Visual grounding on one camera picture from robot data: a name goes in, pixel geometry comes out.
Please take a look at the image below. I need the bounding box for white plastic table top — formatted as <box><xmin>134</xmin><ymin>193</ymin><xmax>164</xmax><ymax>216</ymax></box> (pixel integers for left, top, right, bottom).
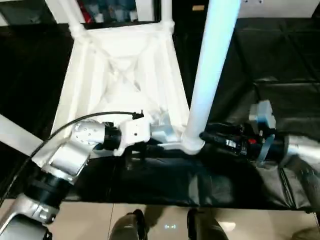
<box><xmin>31</xmin><ymin>21</ymin><xmax>206</xmax><ymax>168</ymax></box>

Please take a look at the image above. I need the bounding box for black padded work mat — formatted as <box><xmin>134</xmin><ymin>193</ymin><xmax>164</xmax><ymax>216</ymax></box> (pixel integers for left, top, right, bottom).
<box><xmin>0</xmin><ymin>16</ymin><xmax>320</xmax><ymax>213</ymax></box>

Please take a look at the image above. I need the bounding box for black cabinet with gold label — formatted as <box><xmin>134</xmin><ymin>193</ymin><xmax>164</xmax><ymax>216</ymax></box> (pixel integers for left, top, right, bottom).
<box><xmin>173</xmin><ymin>0</ymin><xmax>211</xmax><ymax>20</ymax></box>

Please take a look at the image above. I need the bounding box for grey printed cushion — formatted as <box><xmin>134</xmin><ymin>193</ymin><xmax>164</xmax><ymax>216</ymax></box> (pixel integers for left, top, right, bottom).
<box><xmin>236</xmin><ymin>0</ymin><xmax>316</xmax><ymax>19</ymax></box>

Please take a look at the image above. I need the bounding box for white glass-door cabinet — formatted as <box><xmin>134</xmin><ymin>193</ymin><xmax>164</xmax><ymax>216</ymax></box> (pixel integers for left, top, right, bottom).
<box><xmin>0</xmin><ymin>0</ymin><xmax>162</xmax><ymax>26</ymax></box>

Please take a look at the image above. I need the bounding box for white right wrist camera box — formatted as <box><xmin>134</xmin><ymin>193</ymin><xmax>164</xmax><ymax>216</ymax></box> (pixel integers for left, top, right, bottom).
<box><xmin>248</xmin><ymin>99</ymin><xmax>276</xmax><ymax>167</ymax></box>

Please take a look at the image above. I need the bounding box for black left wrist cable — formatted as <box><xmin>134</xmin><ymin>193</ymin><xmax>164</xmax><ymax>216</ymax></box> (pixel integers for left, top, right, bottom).
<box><xmin>0</xmin><ymin>109</ymin><xmax>146</xmax><ymax>201</ymax></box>

